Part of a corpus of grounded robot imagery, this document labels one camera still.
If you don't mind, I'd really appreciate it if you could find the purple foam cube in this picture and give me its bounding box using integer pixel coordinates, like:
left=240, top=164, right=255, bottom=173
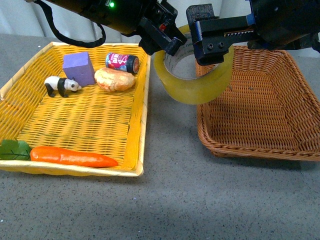
left=62, top=51, right=96, bottom=87

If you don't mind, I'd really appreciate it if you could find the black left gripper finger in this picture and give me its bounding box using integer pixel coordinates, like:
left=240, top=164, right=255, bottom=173
left=138, top=0, right=187, bottom=56

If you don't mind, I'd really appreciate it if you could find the toy panda figurine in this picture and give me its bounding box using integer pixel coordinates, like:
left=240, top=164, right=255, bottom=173
left=44, top=76, right=82, bottom=98

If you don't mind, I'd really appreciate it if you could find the toy bread loaf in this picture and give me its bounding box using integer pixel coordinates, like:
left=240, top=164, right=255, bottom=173
left=94, top=67, right=136, bottom=92

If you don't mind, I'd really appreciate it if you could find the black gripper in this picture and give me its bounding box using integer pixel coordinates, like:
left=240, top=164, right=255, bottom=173
left=186, top=0, right=320, bottom=66

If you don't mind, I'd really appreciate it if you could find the small printed can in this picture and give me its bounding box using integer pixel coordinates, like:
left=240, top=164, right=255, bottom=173
left=105, top=52, right=140, bottom=74

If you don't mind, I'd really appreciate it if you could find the yellow woven basket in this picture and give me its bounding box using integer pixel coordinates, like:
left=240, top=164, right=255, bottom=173
left=0, top=42, right=151, bottom=177

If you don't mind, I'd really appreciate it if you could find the orange toy carrot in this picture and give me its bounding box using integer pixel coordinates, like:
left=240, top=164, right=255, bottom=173
left=0, top=139, right=119, bottom=168

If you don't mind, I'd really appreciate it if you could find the brown wicker basket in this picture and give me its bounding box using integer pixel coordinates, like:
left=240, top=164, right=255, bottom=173
left=197, top=46, right=320, bottom=161

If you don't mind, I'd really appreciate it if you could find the clear packing tape roll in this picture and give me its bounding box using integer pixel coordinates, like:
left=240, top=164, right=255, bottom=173
left=154, top=25, right=234, bottom=105

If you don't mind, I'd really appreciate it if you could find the black cable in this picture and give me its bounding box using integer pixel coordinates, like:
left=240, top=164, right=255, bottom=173
left=24, top=0, right=107, bottom=49

